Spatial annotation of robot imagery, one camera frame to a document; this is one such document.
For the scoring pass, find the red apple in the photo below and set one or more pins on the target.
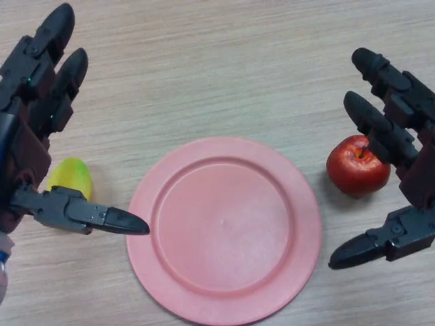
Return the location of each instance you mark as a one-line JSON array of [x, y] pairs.
[[350, 175]]

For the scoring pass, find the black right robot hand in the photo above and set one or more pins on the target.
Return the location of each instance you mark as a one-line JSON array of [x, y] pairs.
[[421, 176]]

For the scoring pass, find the yellow green starfruit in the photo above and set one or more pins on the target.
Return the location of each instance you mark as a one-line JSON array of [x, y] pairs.
[[71, 173]]

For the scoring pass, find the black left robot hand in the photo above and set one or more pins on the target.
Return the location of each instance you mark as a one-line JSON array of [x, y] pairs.
[[30, 159]]

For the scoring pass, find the pink round plate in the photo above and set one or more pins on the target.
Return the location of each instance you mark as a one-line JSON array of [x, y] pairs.
[[224, 231]]

